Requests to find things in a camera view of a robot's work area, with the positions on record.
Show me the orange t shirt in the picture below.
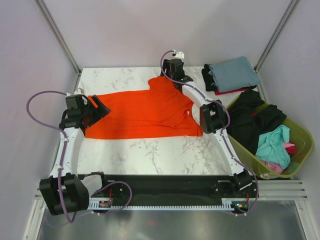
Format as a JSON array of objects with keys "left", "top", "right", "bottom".
[{"left": 85, "top": 76, "right": 203, "bottom": 140}]

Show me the black t shirt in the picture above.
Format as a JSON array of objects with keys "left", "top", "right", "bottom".
[
  {"left": 201, "top": 64, "right": 218, "bottom": 92},
  {"left": 227, "top": 89, "right": 287, "bottom": 155}
]

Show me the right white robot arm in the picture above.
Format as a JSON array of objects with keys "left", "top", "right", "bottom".
[{"left": 160, "top": 58, "right": 259, "bottom": 197}]

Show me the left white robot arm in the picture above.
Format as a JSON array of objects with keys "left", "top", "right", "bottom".
[{"left": 39, "top": 94, "right": 110, "bottom": 216}]

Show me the black folded t shirt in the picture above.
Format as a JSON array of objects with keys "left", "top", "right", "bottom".
[{"left": 201, "top": 64, "right": 218, "bottom": 92}]

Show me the red folded t shirt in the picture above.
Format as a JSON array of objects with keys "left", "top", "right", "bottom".
[{"left": 213, "top": 85, "right": 257, "bottom": 96}]

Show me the grey-blue folded t shirt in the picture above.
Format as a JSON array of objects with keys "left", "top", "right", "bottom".
[{"left": 208, "top": 56, "right": 261, "bottom": 93}]

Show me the teal t shirt in bin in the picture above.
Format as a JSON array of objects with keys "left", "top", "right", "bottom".
[{"left": 255, "top": 124, "right": 291, "bottom": 170}]

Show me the pink garment in bin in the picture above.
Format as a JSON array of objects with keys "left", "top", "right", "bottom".
[{"left": 256, "top": 141, "right": 296, "bottom": 174}]

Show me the green plastic bin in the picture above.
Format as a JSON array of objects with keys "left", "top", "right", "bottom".
[{"left": 224, "top": 93, "right": 315, "bottom": 180}]

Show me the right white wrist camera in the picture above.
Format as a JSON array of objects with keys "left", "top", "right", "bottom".
[{"left": 172, "top": 50, "right": 185, "bottom": 61}]

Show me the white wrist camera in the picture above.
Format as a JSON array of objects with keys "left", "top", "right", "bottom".
[
  {"left": 73, "top": 87, "right": 85, "bottom": 95},
  {"left": 172, "top": 50, "right": 185, "bottom": 61}
]

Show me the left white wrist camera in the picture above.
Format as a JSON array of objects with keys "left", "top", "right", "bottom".
[{"left": 73, "top": 87, "right": 85, "bottom": 95}]

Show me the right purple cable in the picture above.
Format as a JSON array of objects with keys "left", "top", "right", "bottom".
[{"left": 159, "top": 50, "right": 261, "bottom": 217}]

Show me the purple cable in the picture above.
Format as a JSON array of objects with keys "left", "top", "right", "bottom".
[
  {"left": 159, "top": 50, "right": 261, "bottom": 217},
  {"left": 26, "top": 91, "right": 133, "bottom": 224}
]

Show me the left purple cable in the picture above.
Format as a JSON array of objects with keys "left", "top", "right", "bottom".
[{"left": 26, "top": 91, "right": 133, "bottom": 224}]

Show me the white slotted cable duct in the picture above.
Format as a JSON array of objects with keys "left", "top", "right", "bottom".
[{"left": 87, "top": 198, "right": 235, "bottom": 211}]

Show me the left aluminium frame post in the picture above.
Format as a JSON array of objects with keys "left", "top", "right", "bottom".
[{"left": 34, "top": 0, "right": 82, "bottom": 76}]

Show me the aluminium frame post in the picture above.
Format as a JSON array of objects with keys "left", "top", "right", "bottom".
[
  {"left": 34, "top": 0, "right": 82, "bottom": 76},
  {"left": 254, "top": 0, "right": 300, "bottom": 73}
]

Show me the right aluminium frame post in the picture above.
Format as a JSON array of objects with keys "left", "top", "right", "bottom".
[{"left": 254, "top": 0, "right": 300, "bottom": 73}]

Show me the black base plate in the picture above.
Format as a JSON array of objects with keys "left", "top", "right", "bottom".
[{"left": 93, "top": 174, "right": 258, "bottom": 206}]

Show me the aluminium rail bar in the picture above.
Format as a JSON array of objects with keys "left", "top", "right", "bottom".
[{"left": 33, "top": 178, "right": 308, "bottom": 201}]

